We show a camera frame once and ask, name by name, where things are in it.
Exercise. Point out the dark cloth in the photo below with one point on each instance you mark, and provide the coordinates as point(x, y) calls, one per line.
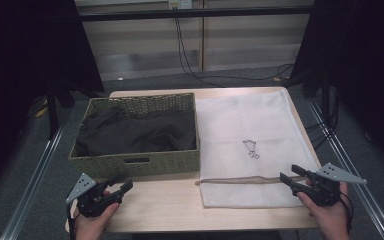
point(140, 133)

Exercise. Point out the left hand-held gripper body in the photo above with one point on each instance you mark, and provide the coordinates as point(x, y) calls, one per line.
point(95, 200)

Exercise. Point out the black metal stand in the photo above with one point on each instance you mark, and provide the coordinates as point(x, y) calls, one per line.
point(326, 106)
point(51, 113)

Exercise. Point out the person's right hand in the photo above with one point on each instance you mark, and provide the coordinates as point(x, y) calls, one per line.
point(330, 220)

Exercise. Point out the dark curtain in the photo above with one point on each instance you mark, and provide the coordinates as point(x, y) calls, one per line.
point(30, 50)
point(363, 66)

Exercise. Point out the black horizontal bar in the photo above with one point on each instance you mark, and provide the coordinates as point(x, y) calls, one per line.
point(196, 13)

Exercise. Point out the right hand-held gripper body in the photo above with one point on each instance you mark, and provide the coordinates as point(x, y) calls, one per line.
point(323, 190)

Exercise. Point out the person's left hand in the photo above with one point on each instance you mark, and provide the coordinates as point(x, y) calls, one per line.
point(91, 226)

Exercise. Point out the green woven basket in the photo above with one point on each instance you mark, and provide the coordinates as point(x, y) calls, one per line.
point(106, 165)

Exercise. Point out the wall power outlet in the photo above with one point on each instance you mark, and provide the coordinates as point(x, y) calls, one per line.
point(180, 4)

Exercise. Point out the metal floor rail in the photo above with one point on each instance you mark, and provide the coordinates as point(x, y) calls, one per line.
point(30, 186)
point(356, 166)

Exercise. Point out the white mesh laundry bag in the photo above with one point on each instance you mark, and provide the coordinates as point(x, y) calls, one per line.
point(246, 120)

